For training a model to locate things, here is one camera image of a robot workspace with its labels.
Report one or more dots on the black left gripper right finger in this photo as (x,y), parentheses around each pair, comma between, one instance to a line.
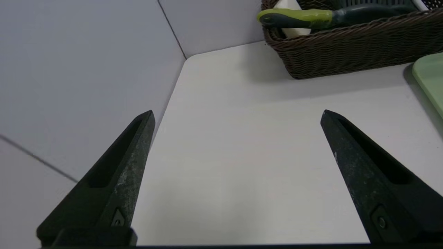
(380,193)

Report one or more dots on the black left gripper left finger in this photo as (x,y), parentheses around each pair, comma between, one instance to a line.
(110,193)

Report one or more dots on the white pen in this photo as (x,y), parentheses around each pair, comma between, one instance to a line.
(421,5)

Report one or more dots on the white sponge block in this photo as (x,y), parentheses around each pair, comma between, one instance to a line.
(292,20)

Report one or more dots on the dark brown wicker basket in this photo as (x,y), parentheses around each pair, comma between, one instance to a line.
(346,52)

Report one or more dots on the light green plastic tray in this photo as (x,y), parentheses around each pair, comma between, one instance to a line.
(431,79)

